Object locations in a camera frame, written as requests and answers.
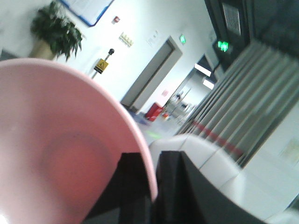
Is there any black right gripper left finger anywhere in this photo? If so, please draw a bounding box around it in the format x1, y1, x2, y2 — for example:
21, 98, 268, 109
82, 153, 151, 224

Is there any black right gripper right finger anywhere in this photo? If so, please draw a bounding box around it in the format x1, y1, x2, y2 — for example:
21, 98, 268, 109
152, 151, 263, 224

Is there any pink bowl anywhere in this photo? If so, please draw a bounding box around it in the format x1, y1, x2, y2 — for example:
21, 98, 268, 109
0, 58, 158, 224

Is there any left grey chair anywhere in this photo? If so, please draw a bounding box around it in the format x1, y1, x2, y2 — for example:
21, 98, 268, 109
149, 134, 245, 198

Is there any red cabinet box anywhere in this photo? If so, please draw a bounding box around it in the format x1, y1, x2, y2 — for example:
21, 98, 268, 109
145, 103, 163, 122

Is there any grey striped curtain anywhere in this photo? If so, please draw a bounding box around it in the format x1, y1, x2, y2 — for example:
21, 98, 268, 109
179, 41, 299, 167

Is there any yellow warning sign stand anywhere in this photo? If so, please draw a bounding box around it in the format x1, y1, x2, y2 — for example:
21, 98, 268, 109
91, 49, 115, 79

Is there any green exit sign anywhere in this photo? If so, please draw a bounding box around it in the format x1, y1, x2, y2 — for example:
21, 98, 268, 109
213, 40, 234, 53

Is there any potted green plant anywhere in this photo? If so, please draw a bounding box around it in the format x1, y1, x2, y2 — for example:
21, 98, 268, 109
29, 0, 84, 61

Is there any blue framed notice board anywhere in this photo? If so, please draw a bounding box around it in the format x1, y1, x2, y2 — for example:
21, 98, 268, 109
59, 0, 114, 27

